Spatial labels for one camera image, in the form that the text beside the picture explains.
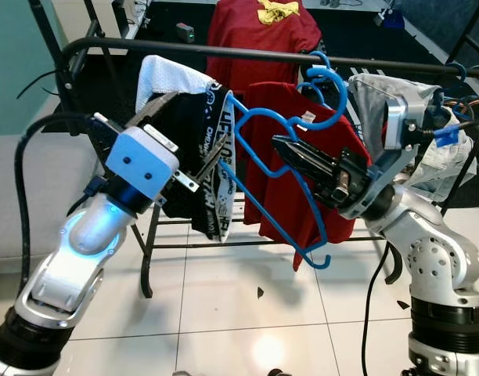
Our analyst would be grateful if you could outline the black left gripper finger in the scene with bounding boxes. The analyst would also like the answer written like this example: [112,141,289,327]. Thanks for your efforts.
[199,133,232,185]
[144,90,182,126]

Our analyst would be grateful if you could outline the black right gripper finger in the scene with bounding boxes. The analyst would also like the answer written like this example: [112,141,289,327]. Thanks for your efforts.
[271,135,338,165]
[283,153,338,189]

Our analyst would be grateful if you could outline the black jersey white bands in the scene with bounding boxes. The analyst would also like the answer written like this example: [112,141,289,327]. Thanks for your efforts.
[136,55,239,242]

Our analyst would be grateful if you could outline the blue plastic hanger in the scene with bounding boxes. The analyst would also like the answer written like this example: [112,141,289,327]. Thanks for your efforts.
[306,51,333,83]
[224,67,350,271]

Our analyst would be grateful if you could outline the red shirt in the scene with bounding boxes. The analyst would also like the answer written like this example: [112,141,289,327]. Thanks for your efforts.
[243,81,369,271]

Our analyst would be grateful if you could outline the black metal clothes rack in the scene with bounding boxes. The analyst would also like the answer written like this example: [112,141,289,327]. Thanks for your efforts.
[28,0,479,298]

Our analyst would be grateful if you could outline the small grey device green light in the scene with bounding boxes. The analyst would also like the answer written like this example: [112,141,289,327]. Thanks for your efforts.
[175,23,195,44]

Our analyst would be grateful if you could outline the light grey denim shorts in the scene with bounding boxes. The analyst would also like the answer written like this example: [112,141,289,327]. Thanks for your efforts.
[349,72,479,201]

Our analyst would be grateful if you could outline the red cloth covered chair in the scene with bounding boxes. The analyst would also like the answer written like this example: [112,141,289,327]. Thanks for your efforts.
[206,0,322,95]

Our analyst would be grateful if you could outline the white low cabinet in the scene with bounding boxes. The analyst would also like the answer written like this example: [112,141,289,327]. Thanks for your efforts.
[52,0,142,48]

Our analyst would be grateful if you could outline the yellow crumpled cloth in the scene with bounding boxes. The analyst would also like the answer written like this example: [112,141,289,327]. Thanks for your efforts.
[258,0,301,24]

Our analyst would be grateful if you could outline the grey upholstered ottoman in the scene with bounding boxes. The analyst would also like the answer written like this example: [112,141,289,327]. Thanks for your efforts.
[0,132,84,275]

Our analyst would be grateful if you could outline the small blue object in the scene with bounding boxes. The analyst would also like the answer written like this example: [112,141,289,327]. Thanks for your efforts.
[375,8,405,28]

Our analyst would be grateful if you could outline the bunch of empty hangers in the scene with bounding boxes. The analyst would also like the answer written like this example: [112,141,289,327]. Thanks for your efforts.
[447,61,479,126]

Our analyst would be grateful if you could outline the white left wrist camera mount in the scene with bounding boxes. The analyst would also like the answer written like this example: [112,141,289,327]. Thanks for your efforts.
[105,125,185,206]

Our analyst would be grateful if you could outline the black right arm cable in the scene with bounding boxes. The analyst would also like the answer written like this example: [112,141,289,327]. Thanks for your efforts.
[358,117,479,376]

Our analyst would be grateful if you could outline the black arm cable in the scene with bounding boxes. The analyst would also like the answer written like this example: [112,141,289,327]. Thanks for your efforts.
[358,117,479,376]
[14,111,115,259]

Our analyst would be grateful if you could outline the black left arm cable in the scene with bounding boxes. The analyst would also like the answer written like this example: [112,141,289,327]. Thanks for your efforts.
[14,111,115,259]

